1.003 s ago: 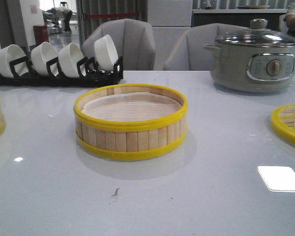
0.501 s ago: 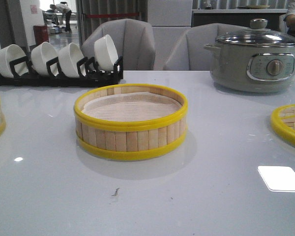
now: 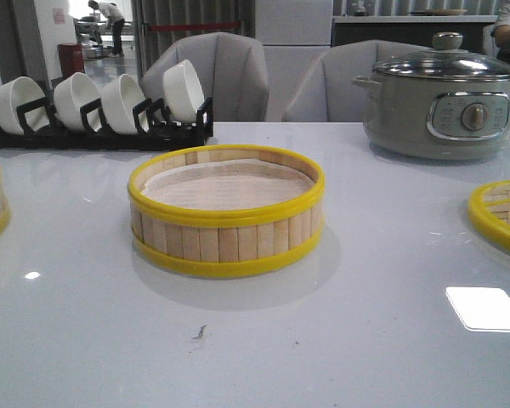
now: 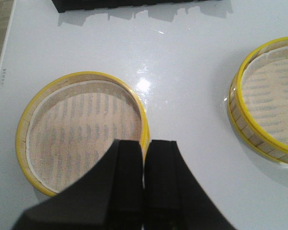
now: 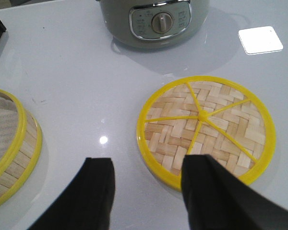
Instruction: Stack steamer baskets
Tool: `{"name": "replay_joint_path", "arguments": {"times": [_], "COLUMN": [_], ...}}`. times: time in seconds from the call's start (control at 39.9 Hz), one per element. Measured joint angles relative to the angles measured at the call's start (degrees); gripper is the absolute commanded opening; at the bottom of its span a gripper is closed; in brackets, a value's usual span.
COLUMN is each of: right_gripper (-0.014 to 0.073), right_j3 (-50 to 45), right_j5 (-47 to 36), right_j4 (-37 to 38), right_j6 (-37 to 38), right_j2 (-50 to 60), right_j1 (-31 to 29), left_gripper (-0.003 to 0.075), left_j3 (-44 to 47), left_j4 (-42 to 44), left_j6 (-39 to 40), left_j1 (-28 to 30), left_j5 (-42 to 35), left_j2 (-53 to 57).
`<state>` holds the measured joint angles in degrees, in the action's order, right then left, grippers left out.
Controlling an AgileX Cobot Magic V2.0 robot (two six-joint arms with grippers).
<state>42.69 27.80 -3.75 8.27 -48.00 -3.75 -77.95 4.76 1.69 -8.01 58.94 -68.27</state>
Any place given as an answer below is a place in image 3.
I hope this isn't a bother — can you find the red bin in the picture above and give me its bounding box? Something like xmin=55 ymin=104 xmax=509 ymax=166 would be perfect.
xmin=57 ymin=42 xmax=85 ymax=79

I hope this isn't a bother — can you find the grey electric cooking pot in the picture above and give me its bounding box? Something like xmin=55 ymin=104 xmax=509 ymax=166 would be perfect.
xmin=352 ymin=73 xmax=510 ymax=161

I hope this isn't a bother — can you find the red barrier tape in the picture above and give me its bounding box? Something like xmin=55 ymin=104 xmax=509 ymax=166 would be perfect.
xmin=144 ymin=20 xmax=241 ymax=32

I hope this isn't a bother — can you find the left grey chair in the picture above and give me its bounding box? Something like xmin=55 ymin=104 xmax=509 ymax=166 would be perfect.
xmin=140 ymin=32 xmax=269 ymax=122

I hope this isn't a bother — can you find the background person in white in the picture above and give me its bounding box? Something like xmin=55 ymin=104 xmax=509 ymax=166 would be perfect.
xmin=88 ymin=1 xmax=125 ymax=56

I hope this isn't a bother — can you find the grey chair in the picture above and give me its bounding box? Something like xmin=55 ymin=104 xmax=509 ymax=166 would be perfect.
xmin=282 ymin=40 xmax=425 ymax=122
xmin=140 ymin=32 xmax=269 ymax=122

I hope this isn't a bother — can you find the white bowl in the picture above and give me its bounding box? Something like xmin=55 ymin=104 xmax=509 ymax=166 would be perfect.
xmin=54 ymin=72 xmax=100 ymax=132
xmin=101 ymin=74 xmax=146 ymax=135
xmin=162 ymin=59 xmax=205 ymax=124
xmin=0 ymin=76 xmax=45 ymax=135

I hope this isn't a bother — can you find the white cabinet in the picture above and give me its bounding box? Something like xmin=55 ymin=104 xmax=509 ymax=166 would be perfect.
xmin=254 ymin=0 xmax=333 ymax=122

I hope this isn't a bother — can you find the dark counter with shelf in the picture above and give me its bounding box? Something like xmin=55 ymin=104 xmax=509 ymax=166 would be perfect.
xmin=331 ymin=15 xmax=496 ymax=53

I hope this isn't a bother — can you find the woven bamboo steamer lid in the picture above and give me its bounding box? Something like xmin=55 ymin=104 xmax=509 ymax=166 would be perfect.
xmin=467 ymin=180 xmax=510 ymax=252

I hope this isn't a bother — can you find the white steamer cloth liner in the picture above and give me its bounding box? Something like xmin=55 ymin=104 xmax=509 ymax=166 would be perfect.
xmin=142 ymin=159 xmax=315 ymax=211

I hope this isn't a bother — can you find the glass pot lid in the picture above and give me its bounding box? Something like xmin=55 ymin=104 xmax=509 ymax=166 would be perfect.
xmin=372 ymin=31 xmax=510 ymax=81

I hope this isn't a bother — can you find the right grey chair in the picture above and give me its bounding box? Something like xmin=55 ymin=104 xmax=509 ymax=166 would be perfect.
xmin=282 ymin=40 xmax=425 ymax=122

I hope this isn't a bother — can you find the black bowl rack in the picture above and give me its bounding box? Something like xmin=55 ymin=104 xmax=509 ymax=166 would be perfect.
xmin=0 ymin=96 xmax=213 ymax=152

